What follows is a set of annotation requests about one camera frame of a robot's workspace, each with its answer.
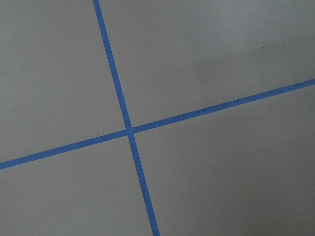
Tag blue tape grid lines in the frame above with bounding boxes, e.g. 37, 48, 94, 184
0, 0, 315, 236

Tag brown paper table cover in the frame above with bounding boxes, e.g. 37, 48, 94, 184
0, 0, 315, 236

